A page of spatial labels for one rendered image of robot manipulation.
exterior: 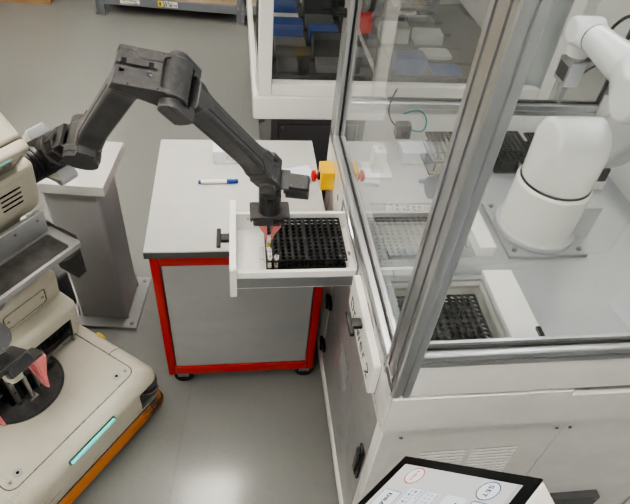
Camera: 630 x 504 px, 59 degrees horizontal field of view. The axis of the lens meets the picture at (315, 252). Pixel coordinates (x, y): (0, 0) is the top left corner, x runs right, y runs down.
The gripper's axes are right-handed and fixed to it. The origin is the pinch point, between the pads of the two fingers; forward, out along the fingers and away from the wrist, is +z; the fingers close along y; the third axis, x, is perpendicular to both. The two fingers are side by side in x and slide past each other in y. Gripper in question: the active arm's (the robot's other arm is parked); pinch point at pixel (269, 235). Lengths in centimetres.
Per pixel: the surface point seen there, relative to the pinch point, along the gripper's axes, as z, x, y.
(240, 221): 8.2, 15.5, -7.6
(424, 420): 11, -51, 33
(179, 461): 95, -16, -31
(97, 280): 70, 51, -66
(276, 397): 95, 8, 5
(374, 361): 2.2, -40.2, 21.7
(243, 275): 6.3, -8.5, -7.1
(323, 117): 13, 84, 26
